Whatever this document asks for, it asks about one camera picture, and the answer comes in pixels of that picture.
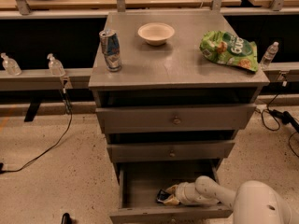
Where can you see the grey wooden drawer cabinet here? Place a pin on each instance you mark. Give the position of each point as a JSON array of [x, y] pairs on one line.
[[175, 73]]

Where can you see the dark blue rxbar wrapper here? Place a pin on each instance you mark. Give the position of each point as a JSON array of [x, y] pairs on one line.
[[162, 196]]

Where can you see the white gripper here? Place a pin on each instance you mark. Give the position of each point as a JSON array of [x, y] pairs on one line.
[[182, 194]]

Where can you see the clear plastic water bottle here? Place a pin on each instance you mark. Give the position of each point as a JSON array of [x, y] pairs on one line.
[[269, 55]]

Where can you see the grey top drawer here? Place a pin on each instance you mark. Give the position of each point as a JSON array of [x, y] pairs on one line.
[[174, 118]]

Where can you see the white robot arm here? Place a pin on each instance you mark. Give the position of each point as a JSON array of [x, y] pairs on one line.
[[254, 202]]

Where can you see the crushed blue silver can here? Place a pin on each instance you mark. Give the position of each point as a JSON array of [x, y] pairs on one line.
[[111, 49]]

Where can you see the grey open bottom drawer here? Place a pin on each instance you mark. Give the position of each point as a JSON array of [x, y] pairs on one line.
[[140, 183]]

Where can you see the white paper bowl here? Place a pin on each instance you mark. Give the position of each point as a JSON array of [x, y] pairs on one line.
[[156, 33]]

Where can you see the green chip bag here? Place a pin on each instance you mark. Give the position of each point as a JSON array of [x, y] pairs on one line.
[[227, 49]]

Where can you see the grey middle drawer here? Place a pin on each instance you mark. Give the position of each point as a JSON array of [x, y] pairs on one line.
[[170, 151]]

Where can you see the left clear sanitizer bottle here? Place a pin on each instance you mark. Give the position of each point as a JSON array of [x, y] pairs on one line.
[[10, 65]]

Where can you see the grey metal shelf rail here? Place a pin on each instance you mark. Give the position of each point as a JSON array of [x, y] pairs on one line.
[[42, 79]]

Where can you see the black object at floor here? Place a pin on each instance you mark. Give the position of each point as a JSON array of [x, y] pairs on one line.
[[66, 219]]

